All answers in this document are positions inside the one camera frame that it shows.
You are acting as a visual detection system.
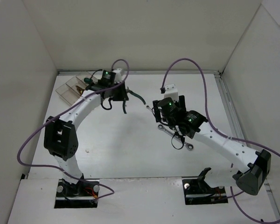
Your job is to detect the green handled pliers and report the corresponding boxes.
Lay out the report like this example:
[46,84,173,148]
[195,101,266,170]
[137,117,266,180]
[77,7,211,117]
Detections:
[122,90,147,115]

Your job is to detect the large silver ratchet wrench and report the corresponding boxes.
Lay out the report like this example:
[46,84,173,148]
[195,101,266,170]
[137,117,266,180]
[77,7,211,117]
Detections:
[158,124,194,151]

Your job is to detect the green stubby flathead screwdriver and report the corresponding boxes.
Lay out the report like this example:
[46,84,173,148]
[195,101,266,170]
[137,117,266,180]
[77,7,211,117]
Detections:
[84,77,93,84]

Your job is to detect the yellow needle-nose pliers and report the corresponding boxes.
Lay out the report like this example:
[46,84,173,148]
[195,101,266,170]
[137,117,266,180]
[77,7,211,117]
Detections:
[76,85,84,95]

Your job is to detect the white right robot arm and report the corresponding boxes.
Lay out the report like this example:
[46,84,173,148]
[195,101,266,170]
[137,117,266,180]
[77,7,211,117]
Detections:
[152,84,271,196]

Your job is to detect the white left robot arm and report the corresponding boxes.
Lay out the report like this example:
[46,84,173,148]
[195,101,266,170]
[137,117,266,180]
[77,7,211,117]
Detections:
[44,69,128,196]

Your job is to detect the small silver ratchet wrench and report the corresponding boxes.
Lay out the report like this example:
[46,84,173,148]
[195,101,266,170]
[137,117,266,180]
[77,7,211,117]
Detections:
[146,105,154,115]

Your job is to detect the clear three-compartment container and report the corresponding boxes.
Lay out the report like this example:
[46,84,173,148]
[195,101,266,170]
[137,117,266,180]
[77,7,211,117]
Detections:
[56,71,91,105]

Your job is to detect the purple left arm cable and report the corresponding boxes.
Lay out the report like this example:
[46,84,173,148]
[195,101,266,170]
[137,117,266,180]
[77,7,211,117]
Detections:
[16,58,131,200]

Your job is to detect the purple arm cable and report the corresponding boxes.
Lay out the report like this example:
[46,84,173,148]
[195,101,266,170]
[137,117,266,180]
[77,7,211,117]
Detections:
[161,57,280,222]
[16,58,131,200]

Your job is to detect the aluminium rail right edge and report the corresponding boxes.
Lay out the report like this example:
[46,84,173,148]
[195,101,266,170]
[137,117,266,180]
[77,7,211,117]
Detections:
[215,73,280,224]

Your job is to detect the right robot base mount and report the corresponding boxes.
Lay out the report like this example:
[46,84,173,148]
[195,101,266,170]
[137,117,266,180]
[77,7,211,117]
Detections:
[182,168,228,205]

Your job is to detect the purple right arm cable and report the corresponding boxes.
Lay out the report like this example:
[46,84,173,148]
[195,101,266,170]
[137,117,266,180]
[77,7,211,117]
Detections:
[161,57,280,222]

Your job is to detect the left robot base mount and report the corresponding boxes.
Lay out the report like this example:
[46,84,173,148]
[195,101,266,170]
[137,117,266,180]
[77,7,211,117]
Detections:
[54,179,100,209]

